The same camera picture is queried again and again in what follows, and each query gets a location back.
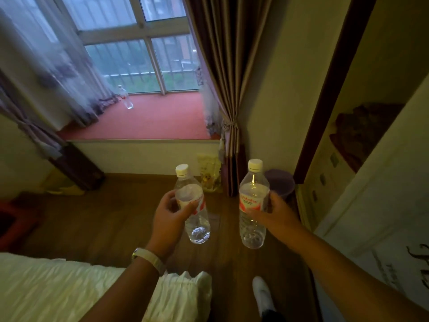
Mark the person's right hand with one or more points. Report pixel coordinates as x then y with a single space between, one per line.
278 219

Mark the person's left hand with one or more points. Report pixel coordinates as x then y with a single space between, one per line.
167 224

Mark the person's right thumb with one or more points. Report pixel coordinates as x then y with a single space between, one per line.
258 215

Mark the person's left thumb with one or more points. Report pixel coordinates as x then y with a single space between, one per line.
186 210

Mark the clear water bottle red label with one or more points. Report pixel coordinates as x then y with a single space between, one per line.
253 211
191 206

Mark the person's left forearm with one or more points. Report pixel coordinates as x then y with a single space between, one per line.
129 291

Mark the person's right forearm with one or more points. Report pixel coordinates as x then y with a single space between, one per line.
352 281

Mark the purple waste bin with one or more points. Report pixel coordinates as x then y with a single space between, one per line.
280 182

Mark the yellow printed bag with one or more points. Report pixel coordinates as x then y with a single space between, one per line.
209 172

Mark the white wristband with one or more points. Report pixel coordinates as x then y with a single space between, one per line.
149 258

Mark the person's white shoe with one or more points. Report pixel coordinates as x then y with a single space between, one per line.
263 296

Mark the red window seat cushion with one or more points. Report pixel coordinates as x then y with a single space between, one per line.
147 119

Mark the small clear plastic bottle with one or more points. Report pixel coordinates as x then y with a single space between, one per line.
125 97

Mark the brown drape curtain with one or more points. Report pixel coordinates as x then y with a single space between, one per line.
228 80
43 140

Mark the white bed sheet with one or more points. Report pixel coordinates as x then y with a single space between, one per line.
67 291

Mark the red stool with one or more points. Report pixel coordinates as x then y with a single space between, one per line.
15 224

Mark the sheer white curtain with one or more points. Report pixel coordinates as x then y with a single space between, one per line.
53 56

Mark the dark brown door frame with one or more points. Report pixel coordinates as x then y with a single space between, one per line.
331 87

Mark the window with white frame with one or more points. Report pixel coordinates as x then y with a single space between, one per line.
134 40

